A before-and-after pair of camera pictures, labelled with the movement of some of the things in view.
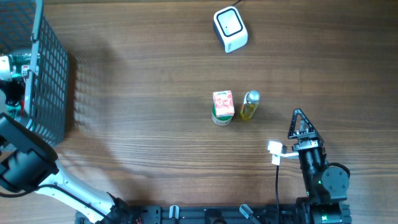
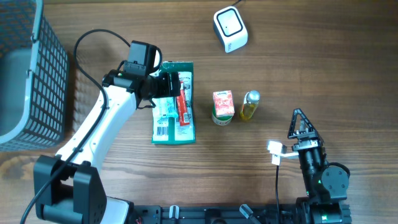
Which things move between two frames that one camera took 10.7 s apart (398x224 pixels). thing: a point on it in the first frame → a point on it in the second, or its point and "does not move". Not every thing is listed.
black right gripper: x=313 y=140 does not move
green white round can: x=221 y=120 does not move
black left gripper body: x=14 y=89 → x=161 y=85
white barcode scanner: x=229 y=27 does not move
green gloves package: x=20 y=65 → x=173 y=121
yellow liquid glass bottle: x=250 y=104 does not move
